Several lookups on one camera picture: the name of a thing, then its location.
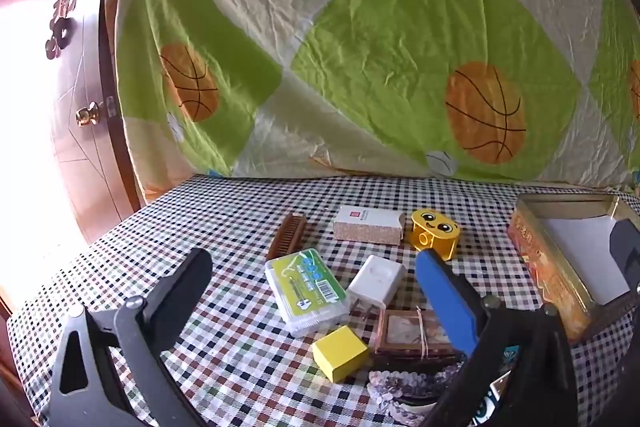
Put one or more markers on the brown wooden comb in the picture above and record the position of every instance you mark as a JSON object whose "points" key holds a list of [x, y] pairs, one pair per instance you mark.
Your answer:
{"points": [[286, 237]]}

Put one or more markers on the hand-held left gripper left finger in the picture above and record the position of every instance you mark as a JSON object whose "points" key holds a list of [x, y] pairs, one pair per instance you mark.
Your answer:
{"points": [[187, 277]]}

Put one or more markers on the wooden door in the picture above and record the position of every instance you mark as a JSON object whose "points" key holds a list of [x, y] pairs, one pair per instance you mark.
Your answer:
{"points": [[85, 57]]}

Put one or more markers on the white charger plug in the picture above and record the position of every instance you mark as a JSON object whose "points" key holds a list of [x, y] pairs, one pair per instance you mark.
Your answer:
{"points": [[375, 279]]}

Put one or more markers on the gold tin box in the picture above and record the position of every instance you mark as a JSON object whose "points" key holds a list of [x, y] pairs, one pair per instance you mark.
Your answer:
{"points": [[550, 267]]}

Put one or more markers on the checked tablecloth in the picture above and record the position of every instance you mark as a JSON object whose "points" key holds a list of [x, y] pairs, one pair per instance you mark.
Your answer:
{"points": [[225, 217]]}

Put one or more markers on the yellow smiley toy block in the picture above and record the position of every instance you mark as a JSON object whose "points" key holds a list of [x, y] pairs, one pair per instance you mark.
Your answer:
{"points": [[435, 229]]}

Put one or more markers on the basketball printed blanket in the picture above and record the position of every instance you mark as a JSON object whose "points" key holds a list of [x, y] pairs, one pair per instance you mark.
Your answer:
{"points": [[400, 32]]}

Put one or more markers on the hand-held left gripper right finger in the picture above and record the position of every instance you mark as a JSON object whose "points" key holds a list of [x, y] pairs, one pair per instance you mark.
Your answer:
{"points": [[445, 297]]}

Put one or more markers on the yellow cube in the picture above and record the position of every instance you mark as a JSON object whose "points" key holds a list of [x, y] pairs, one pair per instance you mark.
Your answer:
{"points": [[340, 352]]}

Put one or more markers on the white box with speckled side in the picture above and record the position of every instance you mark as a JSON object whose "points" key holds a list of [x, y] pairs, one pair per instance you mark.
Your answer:
{"points": [[367, 222]]}

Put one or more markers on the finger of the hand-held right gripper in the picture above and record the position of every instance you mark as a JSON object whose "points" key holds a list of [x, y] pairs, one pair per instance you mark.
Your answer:
{"points": [[627, 252]]}

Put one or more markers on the clear green-label floss pick box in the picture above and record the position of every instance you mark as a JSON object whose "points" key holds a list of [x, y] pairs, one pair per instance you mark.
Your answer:
{"points": [[305, 292]]}

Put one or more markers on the dark door ornament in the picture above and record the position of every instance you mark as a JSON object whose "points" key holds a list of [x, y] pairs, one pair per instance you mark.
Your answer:
{"points": [[61, 27]]}

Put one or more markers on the brass door knob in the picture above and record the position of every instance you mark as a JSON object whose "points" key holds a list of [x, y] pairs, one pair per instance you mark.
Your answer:
{"points": [[89, 114]]}

